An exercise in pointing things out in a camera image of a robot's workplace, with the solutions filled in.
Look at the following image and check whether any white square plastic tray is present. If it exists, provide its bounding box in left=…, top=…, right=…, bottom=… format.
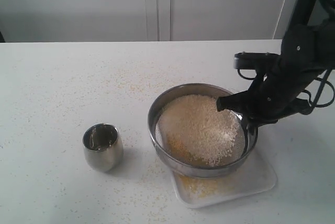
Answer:
left=171, top=148, right=277, bottom=209

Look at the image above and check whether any white cabinet behind table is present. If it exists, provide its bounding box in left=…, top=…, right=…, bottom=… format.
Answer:
left=1, top=0, right=296, bottom=42

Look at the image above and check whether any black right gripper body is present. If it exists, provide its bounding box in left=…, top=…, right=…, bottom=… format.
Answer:
left=242, top=72, right=313, bottom=127

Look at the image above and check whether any round steel mesh sieve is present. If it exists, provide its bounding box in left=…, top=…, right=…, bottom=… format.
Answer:
left=148, top=83, right=254, bottom=176

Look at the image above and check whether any grain mixture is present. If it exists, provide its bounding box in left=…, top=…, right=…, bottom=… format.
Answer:
left=159, top=95, right=239, bottom=167

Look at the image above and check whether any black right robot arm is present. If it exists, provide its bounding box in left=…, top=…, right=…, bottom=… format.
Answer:
left=217, top=0, right=334, bottom=155

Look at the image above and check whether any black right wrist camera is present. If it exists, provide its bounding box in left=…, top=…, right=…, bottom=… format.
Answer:
left=233, top=52, right=279, bottom=70

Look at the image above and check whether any stainless steel cup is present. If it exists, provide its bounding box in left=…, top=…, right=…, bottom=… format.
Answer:
left=82, top=123, right=124, bottom=172

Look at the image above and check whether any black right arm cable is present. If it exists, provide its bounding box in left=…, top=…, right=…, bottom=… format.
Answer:
left=237, top=0, right=335, bottom=108

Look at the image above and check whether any yellow millet pile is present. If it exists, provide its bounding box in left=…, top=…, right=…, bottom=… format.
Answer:
left=167, top=135, right=236, bottom=192

